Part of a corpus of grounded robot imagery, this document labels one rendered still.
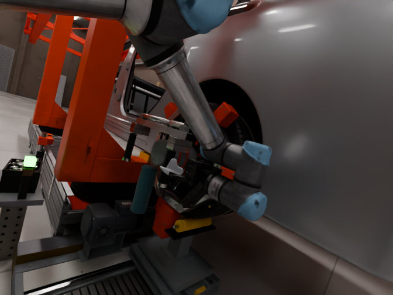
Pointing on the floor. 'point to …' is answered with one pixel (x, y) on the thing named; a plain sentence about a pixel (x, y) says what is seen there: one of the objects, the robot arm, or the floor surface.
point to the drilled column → (10, 229)
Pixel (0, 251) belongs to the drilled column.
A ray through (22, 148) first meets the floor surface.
